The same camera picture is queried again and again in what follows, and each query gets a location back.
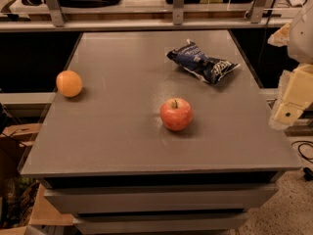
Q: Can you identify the orange fruit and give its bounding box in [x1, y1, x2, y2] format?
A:
[56, 70, 82, 98]

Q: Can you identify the metal shelf rack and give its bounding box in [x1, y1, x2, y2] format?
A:
[0, 0, 302, 32]

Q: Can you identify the black cable on floor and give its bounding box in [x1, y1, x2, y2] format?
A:
[291, 140, 313, 182]

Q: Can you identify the red apple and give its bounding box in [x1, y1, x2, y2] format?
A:
[159, 98, 193, 131]

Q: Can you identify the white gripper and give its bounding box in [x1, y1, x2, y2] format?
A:
[267, 0, 313, 130]

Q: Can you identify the cardboard box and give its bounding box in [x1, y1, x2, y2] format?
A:
[0, 123, 41, 182]

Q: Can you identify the blue snack bag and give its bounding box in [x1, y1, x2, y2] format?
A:
[166, 39, 239, 84]

